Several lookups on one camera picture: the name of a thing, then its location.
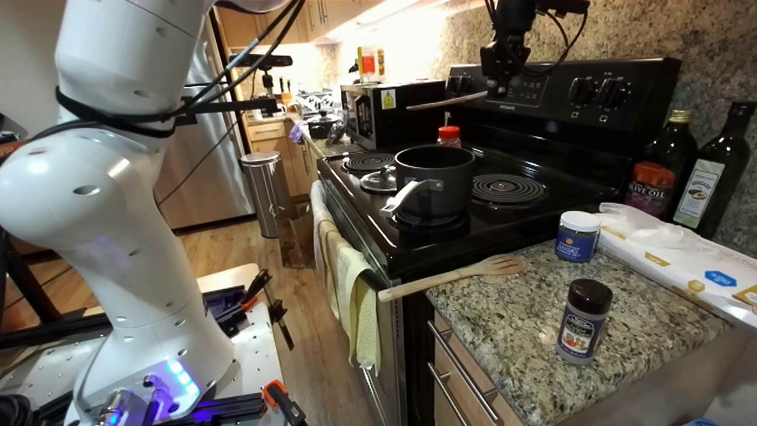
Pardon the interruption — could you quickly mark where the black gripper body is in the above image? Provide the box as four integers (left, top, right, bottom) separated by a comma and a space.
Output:
492, 0, 542, 47

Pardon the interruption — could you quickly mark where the metal trash can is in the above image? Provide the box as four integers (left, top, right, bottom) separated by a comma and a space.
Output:
242, 152, 288, 239

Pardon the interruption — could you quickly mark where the red capped spice jar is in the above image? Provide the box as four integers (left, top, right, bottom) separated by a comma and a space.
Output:
438, 125, 461, 148

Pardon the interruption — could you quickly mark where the black electric stove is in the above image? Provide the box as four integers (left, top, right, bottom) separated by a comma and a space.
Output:
314, 55, 683, 426

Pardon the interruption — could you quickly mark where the white plastic bag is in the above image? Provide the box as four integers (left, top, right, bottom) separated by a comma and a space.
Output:
595, 201, 757, 329

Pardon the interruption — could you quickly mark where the white capped blue jar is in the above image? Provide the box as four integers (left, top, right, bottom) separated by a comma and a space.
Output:
553, 210, 598, 264

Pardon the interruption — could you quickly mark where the yellow dish towel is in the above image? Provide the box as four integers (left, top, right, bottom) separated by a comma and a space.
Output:
311, 180, 380, 375

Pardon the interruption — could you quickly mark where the dark grey cooking pot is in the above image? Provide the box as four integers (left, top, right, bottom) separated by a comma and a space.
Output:
383, 145, 475, 228

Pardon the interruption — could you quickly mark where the dark vinegar bottle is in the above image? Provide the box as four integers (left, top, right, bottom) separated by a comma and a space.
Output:
624, 106, 697, 220

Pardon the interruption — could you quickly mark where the black toaster oven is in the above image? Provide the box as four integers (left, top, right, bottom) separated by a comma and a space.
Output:
341, 80, 444, 152

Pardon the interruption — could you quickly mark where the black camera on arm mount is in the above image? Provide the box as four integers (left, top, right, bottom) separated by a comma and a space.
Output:
159, 53, 293, 125

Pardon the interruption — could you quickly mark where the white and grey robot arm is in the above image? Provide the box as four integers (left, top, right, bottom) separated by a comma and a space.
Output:
0, 0, 305, 426

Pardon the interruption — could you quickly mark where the stainless steel refrigerator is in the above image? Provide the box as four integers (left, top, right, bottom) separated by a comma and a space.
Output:
152, 7, 259, 233

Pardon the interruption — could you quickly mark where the wooden spoon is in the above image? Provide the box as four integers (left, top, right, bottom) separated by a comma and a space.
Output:
405, 90, 489, 112
376, 253, 522, 303

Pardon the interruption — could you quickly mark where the dark olive oil bottle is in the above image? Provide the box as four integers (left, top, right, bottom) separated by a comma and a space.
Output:
675, 101, 757, 238

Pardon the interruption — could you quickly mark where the black capped seasoning jar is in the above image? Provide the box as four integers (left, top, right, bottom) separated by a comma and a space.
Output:
556, 279, 613, 364

